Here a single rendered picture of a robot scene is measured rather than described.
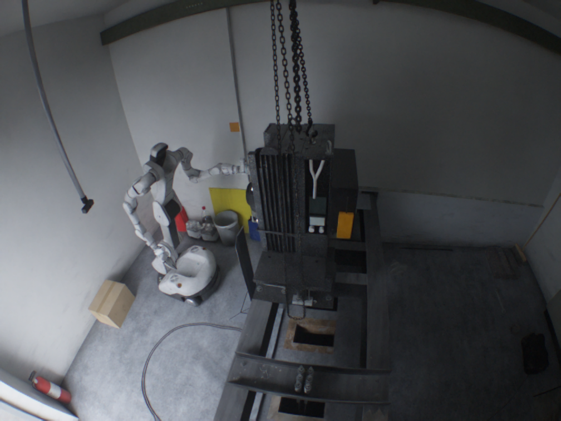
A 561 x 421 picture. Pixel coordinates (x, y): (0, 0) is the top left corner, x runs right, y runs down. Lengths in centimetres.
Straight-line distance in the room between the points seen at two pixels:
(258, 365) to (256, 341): 17
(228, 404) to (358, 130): 234
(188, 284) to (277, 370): 125
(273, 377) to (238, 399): 24
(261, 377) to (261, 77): 229
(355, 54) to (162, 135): 215
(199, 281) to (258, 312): 86
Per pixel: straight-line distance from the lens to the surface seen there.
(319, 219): 149
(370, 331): 170
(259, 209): 149
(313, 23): 230
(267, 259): 168
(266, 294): 179
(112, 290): 294
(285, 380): 154
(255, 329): 168
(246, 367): 159
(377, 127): 245
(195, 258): 265
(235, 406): 155
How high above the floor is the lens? 216
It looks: 38 degrees down
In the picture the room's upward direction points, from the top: 5 degrees counter-clockwise
